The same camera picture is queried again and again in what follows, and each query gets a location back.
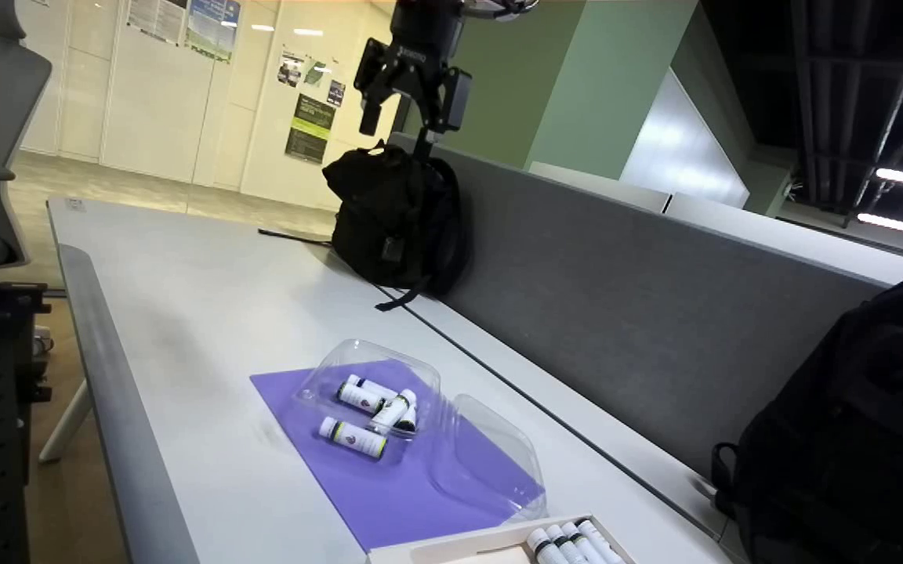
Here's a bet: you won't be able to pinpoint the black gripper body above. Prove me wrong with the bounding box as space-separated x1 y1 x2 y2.
382 37 447 139

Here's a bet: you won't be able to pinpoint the white pill bottle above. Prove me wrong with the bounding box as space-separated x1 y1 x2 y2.
314 413 392 461
337 371 399 416

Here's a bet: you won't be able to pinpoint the white bottle dark green bands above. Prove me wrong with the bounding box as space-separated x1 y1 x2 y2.
542 519 589 564

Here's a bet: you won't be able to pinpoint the white bottle olive bands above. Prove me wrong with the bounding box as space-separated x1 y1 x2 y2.
557 518 611 564

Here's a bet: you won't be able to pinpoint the white bottle red logo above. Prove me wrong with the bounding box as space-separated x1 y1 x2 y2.
573 515 630 564

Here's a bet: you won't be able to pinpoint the gray desk partition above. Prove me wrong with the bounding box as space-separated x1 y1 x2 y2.
385 128 903 504

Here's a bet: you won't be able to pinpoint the purple mat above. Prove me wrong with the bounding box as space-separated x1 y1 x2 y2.
247 357 550 555

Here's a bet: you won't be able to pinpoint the white table leg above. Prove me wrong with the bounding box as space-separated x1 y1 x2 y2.
36 375 95 466

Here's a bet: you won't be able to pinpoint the green wall poster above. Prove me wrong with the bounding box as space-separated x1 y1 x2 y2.
283 90 338 169

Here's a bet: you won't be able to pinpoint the black backpack with strap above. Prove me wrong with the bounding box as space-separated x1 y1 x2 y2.
257 142 468 314

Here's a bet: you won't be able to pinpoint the blue white wall poster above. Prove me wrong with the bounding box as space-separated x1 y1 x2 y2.
181 0 244 65

